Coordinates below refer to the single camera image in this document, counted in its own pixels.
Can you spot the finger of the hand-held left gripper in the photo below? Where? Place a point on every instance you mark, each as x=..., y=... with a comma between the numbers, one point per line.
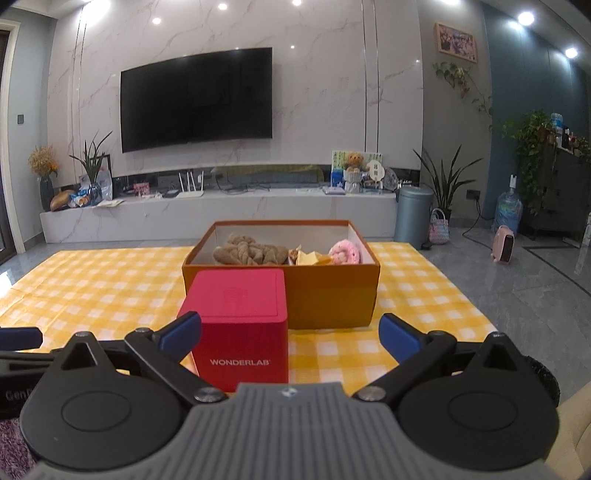
x=27, y=361
x=21, y=339

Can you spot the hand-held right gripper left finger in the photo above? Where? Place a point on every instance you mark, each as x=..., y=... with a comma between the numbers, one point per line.
x=182, y=330

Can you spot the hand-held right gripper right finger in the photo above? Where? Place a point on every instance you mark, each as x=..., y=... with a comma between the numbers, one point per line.
x=397, y=334

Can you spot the orange cardboard box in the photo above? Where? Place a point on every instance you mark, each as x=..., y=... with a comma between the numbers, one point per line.
x=332, y=295

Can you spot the pink white knitted item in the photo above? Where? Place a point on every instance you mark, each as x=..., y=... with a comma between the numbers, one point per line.
x=345, y=251

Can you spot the brown knitted item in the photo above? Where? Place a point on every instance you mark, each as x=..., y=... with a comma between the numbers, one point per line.
x=249, y=251

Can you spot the yellow cloth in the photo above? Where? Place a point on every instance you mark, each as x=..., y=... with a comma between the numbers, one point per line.
x=307, y=258

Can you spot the yellow checked mat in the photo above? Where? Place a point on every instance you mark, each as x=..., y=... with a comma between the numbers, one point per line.
x=415, y=295

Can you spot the red square box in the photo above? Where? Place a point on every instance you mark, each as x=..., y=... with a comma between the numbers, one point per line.
x=231, y=323

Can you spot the pastel woven bag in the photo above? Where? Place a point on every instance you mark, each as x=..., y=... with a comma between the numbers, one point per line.
x=439, y=230

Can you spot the grey blue trash can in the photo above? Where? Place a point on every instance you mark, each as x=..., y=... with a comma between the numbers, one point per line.
x=413, y=217

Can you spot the white marble television console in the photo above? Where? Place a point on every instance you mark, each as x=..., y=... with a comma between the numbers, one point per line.
x=231, y=212

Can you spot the pink space heater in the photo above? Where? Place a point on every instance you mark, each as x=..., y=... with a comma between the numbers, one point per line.
x=503, y=244

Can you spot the white router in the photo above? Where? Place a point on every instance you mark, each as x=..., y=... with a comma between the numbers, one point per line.
x=190, y=190

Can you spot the brown round bread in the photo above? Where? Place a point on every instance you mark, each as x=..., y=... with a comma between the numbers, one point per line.
x=62, y=201

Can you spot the small pink box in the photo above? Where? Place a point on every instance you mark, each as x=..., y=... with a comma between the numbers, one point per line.
x=141, y=189

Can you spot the loose papers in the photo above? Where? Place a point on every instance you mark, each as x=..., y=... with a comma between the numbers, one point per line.
x=108, y=202

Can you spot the tall leafy floor plant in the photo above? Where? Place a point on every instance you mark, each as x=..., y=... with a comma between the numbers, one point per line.
x=445, y=189

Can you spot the blue white snack bag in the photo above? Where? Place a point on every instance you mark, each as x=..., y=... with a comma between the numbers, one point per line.
x=81, y=197

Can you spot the dark framed glass door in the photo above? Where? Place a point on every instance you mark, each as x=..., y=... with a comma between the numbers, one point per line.
x=5, y=184

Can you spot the black fuzzy object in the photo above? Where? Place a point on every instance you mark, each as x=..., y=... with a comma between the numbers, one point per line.
x=547, y=378

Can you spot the dark vase with yellow flowers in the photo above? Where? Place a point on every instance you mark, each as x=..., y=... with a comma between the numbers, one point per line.
x=46, y=184

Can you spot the glass plate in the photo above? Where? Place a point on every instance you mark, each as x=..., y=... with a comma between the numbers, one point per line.
x=391, y=177

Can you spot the blue white book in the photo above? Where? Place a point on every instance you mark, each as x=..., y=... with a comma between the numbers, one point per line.
x=334, y=190

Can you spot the white round paddle sign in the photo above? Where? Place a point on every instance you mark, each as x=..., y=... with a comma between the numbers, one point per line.
x=376, y=171

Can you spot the blue water bottle with pump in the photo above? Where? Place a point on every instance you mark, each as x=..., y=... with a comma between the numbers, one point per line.
x=508, y=212

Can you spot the white plastic packet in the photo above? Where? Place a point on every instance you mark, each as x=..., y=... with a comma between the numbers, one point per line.
x=104, y=184

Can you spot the teddy bear in white pot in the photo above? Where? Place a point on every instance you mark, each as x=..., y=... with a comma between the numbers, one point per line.
x=354, y=168

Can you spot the green picture card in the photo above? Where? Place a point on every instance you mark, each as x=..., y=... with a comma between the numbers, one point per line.
x=339, y=159

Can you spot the green plant in glass vase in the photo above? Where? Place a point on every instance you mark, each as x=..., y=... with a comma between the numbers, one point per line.
x=94, y=166

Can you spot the beige sofa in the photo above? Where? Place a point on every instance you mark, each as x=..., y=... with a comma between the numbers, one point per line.
x=577, y=434

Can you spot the dark cabinet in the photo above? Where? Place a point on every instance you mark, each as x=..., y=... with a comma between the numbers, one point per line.
x=563, y=198

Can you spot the trailing green pothos plant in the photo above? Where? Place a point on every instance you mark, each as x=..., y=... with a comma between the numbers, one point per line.
x=531, y=138

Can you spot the hanging vine plant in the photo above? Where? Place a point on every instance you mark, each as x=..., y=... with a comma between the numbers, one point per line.
x=461, y=78

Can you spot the dark wall socket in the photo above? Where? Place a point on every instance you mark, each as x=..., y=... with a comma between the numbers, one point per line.
x=473, y=194

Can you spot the black wall television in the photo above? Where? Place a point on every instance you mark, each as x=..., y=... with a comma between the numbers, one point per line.
x=194, y=101

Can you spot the framed wall picture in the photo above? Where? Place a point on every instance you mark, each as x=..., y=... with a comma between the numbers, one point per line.
x=456, y=42

